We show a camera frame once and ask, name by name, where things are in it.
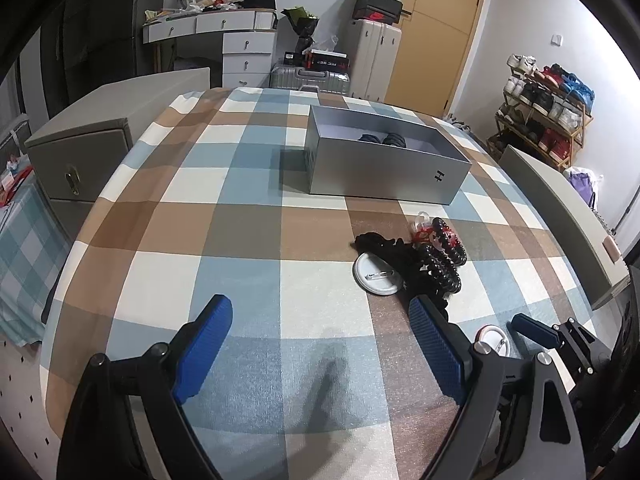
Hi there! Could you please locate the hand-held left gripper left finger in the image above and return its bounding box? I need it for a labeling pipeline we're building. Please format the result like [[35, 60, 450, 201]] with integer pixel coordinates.
[[57, 294, 234, 480]]

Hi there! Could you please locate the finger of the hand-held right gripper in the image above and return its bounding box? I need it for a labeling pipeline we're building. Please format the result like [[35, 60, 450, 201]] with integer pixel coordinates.
[[510, 312, 598, 377]]

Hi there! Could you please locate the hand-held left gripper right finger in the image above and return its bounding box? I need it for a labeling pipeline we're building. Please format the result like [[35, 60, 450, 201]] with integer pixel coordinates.
[[407, 295, 588, 480]]

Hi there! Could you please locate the black spiral bracelet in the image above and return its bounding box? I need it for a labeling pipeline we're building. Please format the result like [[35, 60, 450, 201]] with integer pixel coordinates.
[[429, 217, 468, 266], [417, 245, 463, 293]]

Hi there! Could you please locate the white round badge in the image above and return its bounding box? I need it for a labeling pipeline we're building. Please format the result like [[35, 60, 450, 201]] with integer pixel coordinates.
[[352, 252, 406, 291]]

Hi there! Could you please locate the black scrunchie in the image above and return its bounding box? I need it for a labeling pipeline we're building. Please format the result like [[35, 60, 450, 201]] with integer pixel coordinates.
[[350, 232, 426, 301]]

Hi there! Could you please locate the red ornament hair clip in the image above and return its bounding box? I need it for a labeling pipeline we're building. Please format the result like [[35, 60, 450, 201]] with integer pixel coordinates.
[[411, 212, 457, 251]]

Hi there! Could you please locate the grey rectangular box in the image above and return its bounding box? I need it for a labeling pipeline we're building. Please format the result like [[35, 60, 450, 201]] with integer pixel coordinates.
[[304, 105, 472, 206]]

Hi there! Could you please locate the grey bench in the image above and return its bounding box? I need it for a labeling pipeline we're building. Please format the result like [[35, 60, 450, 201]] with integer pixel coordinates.
[[500, 145, 632, 311]]

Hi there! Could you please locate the plaid tablecloth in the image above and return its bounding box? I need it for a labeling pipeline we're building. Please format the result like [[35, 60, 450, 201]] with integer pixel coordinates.
[[40, 86, 601, 480]]

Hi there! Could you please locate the purple bag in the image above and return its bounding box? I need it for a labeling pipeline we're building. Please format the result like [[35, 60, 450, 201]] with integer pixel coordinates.
[[567, 170, 601, 211]]

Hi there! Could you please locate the blue plaid bedding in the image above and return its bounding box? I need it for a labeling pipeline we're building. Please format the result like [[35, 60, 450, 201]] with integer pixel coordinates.
[[0, 180, 71, 346]]

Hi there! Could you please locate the wooden shoe rack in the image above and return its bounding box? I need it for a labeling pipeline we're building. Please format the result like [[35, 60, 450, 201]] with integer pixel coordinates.
[[487, 52, 596, 171]]

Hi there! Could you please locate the grey cabinet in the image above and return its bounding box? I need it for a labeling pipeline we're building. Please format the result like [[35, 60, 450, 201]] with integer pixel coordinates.
[[24, 66, 211, 241]]

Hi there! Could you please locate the silver suitcase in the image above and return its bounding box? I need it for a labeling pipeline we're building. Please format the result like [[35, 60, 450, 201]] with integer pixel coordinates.
[[270, 64, 351, 95]]

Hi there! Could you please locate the white cabinet with boxes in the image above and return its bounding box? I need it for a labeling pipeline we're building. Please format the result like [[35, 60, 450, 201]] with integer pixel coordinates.
[[347, 19, 402, 101]]

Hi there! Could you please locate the white desk with drawers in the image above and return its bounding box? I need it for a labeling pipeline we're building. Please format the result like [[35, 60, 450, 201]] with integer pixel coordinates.
[[142, 9, 278, 90]]

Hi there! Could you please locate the red and black box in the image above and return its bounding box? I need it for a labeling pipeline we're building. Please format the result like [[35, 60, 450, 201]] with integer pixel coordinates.
[[305, 50, 349, 73]]

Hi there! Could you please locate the wooden door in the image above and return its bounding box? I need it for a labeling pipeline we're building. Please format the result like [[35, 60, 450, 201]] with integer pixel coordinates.
[[385, 0, 488, 118]]

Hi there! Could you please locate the black wrapped bouquet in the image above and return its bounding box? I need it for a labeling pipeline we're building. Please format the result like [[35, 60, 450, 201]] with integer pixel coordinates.
[[281, 6, 321, 56]]

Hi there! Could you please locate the desk clutter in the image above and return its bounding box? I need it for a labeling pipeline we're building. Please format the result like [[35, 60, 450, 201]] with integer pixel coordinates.
[[145, 0, 246, 23]]

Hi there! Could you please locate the black shoe box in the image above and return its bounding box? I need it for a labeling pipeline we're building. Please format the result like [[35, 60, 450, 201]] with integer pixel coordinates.
[[352, 0, 404, 23]]

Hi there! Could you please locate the white ring clip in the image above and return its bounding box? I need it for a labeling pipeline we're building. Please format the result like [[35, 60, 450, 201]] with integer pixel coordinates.
[[474, 325, 512, 358]]

